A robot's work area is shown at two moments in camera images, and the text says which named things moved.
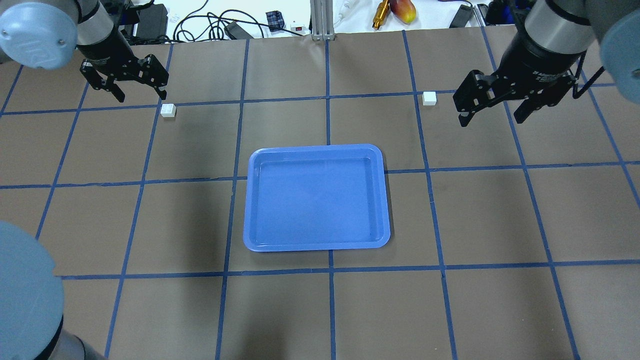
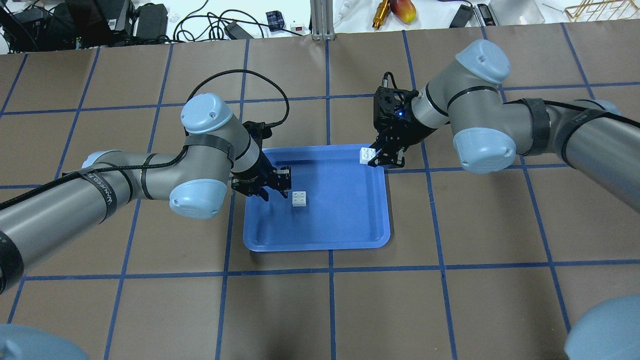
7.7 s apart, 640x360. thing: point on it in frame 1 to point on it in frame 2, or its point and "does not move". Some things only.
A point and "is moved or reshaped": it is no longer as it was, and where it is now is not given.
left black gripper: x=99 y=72 to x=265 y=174
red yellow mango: x=404 y=10 does not move
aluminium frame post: x=322 y=24 does not move
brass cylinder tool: x=381 y=12 does not move
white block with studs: x=168 y=110 to x=366 y=154
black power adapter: x=237 y=32 does not move
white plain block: x=429 y=98 is moved or reshaped
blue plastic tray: x=315 y=197 does not move
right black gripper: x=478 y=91 to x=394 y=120
